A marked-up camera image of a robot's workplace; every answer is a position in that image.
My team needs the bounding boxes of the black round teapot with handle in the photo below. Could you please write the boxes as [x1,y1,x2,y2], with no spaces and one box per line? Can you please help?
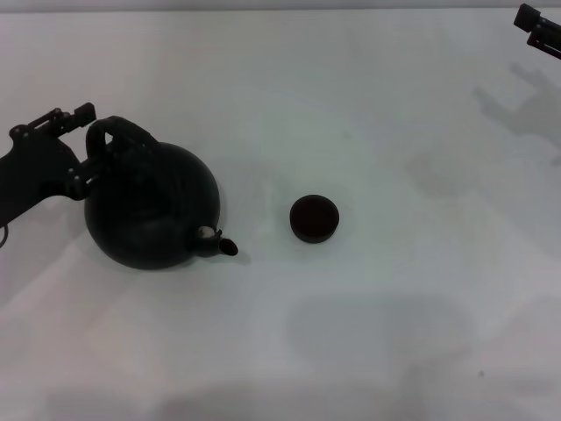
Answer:
[83,115,240,271]

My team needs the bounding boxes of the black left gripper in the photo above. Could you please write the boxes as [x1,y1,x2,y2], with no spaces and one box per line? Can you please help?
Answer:
[0,102,109,230]

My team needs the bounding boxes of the small dark brown teacup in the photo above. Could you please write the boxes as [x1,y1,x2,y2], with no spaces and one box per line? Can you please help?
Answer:
[289,194,340,245]

